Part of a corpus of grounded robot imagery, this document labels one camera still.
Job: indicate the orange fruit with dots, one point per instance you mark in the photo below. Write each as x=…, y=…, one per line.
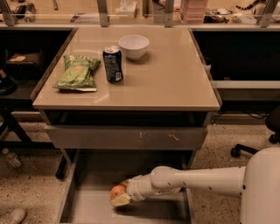
x=116, y=190

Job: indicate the open middle drawer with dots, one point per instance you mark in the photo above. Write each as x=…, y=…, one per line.
x=96, y=207

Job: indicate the blue soda can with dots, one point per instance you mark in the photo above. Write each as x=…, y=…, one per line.
x=112, y=59

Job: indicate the clear plastic bottle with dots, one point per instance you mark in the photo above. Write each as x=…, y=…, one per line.
x=11, y=158

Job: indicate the white tissue box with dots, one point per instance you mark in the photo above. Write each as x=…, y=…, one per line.
x=128, y=9

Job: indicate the green chip bag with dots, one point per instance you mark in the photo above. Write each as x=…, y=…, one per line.
x=78, y=74

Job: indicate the pink stacked trays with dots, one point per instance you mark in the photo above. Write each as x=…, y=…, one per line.
x=193, y=11

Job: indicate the white ceramic bowl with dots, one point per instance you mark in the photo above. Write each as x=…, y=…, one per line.
x=133, y=46

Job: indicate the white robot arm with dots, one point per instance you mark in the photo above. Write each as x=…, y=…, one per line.
x=257, y=183

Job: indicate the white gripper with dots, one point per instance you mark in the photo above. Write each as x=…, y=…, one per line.
x=136, y=188

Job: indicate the grey shoe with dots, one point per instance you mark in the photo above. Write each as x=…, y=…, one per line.
x=17, y=216

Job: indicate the black side table frame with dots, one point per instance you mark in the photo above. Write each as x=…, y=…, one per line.
x=12, y=115

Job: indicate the beige drawer cabinet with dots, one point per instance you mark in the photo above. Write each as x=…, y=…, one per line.
x=158, y=114

